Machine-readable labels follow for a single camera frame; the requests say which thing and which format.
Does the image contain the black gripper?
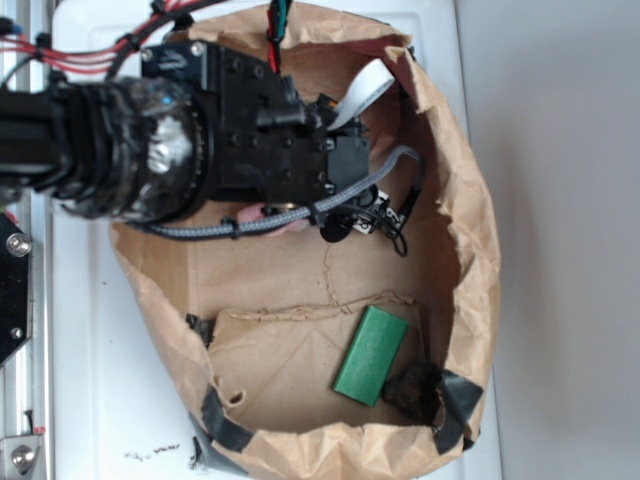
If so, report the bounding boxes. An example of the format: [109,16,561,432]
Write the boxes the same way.
[142,41,369,205]

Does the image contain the pink plush bunny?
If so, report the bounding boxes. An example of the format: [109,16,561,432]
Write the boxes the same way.
[236,203,310,237]

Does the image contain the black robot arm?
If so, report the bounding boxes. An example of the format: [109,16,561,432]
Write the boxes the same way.
[1,41,369,223]

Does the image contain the brown paper bag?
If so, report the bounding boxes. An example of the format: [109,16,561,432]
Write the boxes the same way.
[111,3,501,479]

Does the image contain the green rectangular block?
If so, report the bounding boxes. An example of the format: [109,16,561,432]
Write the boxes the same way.
[332,305,408,407]

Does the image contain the dark brown lump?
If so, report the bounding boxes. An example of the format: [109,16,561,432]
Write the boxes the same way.
[382,362,442,426]

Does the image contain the grey braided cable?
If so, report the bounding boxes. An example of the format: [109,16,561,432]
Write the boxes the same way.
[135,145,427,242]

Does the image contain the white ribbon cable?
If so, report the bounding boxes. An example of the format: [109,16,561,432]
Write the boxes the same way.
[327,57,395,131]

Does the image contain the red green black wires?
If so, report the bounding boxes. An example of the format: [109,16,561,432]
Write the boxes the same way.
[265,0,296,76]

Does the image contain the red wire bundle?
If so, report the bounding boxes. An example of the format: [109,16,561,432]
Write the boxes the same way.
[0,0,236,81]

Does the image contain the black metal bracket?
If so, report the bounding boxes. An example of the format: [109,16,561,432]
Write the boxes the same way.
[1,212,33,367]

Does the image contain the aluminium frame rail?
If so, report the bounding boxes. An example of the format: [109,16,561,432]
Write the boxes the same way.
[0,0,55,480]

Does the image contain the silver corner bracket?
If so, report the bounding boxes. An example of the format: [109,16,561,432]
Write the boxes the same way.
[1,435,47,480]

